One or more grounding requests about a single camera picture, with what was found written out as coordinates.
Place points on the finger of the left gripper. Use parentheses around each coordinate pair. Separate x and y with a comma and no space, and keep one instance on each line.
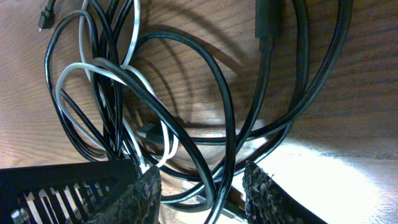
(61,193)

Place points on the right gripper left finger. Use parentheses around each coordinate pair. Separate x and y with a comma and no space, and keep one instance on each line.
(132,202)

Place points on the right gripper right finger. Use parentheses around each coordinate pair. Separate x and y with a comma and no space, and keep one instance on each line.
(267,203)

